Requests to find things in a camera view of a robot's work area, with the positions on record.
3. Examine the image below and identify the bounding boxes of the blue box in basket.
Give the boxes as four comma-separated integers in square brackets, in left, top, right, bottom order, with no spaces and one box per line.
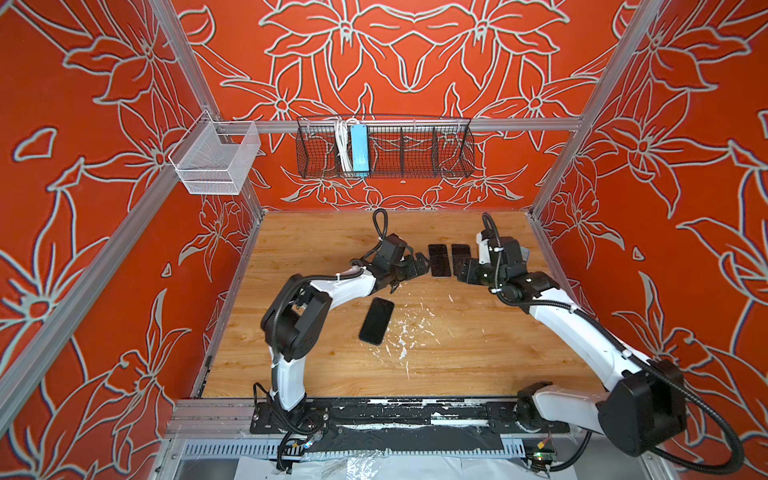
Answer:
[350,123,370,177]

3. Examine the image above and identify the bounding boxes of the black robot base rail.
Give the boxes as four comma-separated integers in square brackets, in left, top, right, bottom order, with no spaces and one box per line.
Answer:
[250,395,571,452]

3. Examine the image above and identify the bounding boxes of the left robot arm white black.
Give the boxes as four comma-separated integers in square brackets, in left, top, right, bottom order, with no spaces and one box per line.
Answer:
[261,208,430,435]

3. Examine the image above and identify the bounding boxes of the black wire wall basket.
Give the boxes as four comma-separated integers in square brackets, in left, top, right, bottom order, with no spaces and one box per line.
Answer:
[295,114,477,180]

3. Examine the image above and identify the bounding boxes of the black smartphone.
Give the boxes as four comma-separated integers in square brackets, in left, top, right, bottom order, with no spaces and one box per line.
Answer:
[428,244,453,278]
[358,298,395,346]

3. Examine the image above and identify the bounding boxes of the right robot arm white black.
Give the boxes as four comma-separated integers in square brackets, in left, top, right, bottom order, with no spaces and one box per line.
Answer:
[458,213,745,475]

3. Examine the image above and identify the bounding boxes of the white mesh wall basket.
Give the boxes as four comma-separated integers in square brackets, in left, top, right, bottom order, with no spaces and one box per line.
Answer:
[169,112,261,196]

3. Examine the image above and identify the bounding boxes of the phone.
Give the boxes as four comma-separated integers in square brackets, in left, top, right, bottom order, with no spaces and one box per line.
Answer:
[451,244,472,277]

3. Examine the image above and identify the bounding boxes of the small green circuit board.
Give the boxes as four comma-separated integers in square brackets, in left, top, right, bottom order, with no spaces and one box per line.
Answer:
[523,440,557,473]

